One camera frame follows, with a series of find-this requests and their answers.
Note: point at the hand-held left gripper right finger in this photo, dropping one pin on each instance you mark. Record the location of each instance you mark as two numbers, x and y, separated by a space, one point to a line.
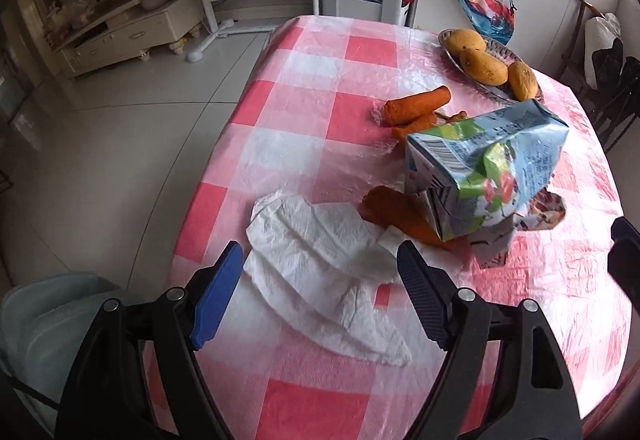
422 300

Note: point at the black folding chair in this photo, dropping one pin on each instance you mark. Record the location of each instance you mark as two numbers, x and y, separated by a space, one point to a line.
612 65

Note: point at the white tissue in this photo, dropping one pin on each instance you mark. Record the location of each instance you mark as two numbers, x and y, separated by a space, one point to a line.
320 270

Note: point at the white bag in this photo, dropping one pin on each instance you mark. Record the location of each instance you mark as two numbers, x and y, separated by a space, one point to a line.
600 28

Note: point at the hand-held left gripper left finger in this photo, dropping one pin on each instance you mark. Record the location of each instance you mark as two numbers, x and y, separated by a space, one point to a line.
215 300

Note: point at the orange peel strip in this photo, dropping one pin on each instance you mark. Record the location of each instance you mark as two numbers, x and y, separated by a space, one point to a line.
415 125
452 116

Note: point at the light blue drink carton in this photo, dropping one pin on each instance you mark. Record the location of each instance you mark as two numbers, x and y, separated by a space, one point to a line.
480 160

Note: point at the dark wooden chair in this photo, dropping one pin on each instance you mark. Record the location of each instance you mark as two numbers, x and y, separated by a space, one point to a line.
582 15

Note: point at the red white checked tablecloth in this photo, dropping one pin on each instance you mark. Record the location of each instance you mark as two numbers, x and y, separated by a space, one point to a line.
300 145

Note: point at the carrot piece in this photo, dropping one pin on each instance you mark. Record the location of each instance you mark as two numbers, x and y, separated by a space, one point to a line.
395 215

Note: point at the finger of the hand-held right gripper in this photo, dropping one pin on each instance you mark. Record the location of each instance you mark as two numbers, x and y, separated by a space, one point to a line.
622 255

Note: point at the red striped snack wrapper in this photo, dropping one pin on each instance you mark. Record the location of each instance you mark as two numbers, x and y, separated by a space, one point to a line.
547 212

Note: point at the yellow mango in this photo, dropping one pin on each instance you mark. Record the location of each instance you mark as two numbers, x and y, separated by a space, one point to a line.
482 65
522 80
465 43

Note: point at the cream TV cabinet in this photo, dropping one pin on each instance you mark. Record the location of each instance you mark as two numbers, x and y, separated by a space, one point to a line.
140 30

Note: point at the light blue plastic bin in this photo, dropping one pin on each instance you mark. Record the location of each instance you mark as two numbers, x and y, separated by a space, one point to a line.
40 330

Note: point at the carrots at table far side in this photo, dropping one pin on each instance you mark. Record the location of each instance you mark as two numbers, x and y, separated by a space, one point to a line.
417 104

